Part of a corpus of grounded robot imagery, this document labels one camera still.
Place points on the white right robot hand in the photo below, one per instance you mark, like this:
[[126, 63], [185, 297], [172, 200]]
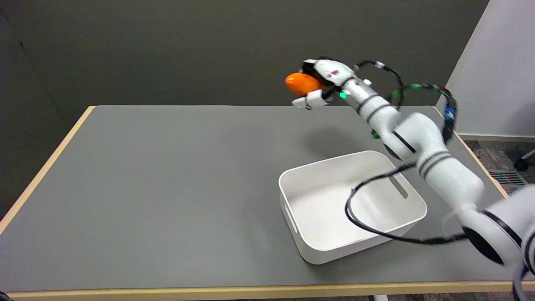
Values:
[[330, 75]]

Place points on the orange mango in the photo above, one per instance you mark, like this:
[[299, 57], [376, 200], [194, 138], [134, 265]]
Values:
[[301, 83]]

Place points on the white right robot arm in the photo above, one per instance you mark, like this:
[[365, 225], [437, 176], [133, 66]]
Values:
[[434, 163]]

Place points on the white plastic box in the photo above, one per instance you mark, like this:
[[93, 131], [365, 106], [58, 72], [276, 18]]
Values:
[[351, 209]]

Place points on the floor vent grille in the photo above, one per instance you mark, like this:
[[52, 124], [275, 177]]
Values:
[[507, 177]]

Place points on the black chair caster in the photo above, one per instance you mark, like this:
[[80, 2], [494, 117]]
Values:
[[522, 163]]

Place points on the white table leg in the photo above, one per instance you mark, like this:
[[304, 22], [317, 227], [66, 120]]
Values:
[[380, 298]]

